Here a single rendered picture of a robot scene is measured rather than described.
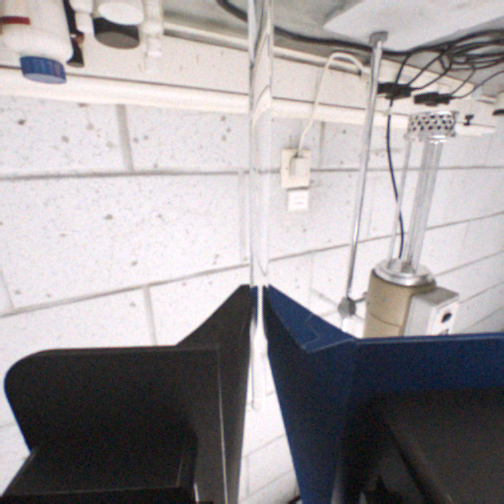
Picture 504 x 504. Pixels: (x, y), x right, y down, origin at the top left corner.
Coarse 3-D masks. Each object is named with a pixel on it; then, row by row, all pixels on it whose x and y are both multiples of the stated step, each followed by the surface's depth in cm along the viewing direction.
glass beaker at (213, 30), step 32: (96, 0) 6; (128, 0) 7; (160, 0) 8; (192, 0) 8; (224, 0) 8; (288, 0) 7; (320, 0) 7; (352, 0) 6; (160, 32) 8; (192, 32) 8; (224, 32) 8; (288, 32) 8; (320, 32) 8
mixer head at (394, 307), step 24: (384, 264) 46; (408, 264) 46; (384, 288) 44; (408, 288) 41; (432, 288) 42; (384, 312) 44; (408, 312) 42; (432, 312) 39; (456, 312) 42; (384, 336) 46
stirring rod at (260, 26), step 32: (256, 0) 6; (256, 32) 6; (256, 64) 6; (256, 96) 7; (256, 128) 7; (256, 160) 7; (256, 192) 7; (256, 224) 8; (256, 256) 8; (256, 288) 8; (256, 320) 9; (256, 352) 9; (256, 384) 10
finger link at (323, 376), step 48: (288, 336) 7; (336, 336) 6; (432, 336) 4; (480, 336) 4; (288, 384) 7; (336, 384) 4; (384, 384) 4; (432, 384) 4; (480, 384) 4; (288, 432) 7; (336, 432) 4; (336, 480) 5
